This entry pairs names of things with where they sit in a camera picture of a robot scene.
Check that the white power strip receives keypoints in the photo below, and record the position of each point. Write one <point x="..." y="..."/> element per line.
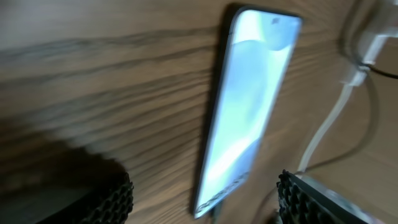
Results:
<point x="380" y="24"/>

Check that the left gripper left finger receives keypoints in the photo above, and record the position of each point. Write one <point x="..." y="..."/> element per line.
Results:
<point x="110" y="203"/>

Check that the Samsung Galaxy smartphone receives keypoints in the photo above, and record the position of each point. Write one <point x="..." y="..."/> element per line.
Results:
<point x="255" y="48"/>

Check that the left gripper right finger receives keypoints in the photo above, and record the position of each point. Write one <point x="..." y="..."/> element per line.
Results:
<point x="303" y="200"/>

